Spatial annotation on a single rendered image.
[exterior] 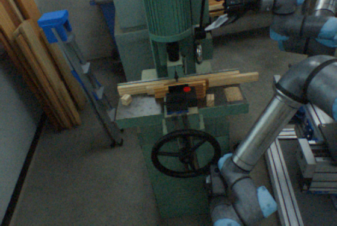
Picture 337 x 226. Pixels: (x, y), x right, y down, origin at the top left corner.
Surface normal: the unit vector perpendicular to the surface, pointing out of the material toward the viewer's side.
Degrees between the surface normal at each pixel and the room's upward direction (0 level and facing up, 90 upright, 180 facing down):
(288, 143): 0
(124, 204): 0
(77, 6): 90
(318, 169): 90
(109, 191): 0
